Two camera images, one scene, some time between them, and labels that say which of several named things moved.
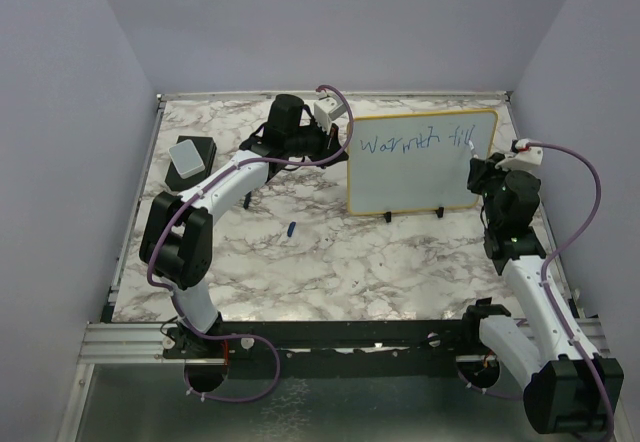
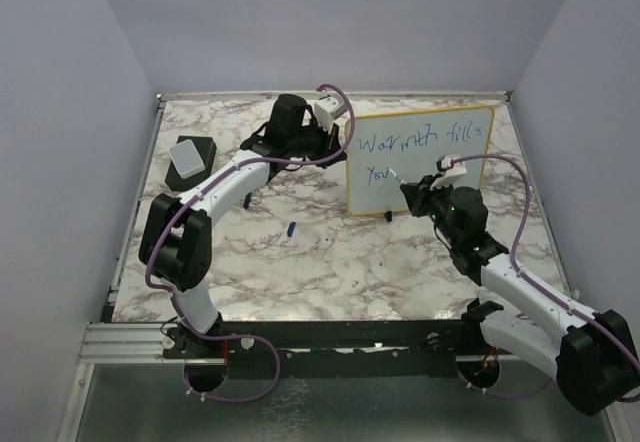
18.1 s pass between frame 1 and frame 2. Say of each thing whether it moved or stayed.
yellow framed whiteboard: stayed
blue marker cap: stayed
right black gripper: moved
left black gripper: stayed
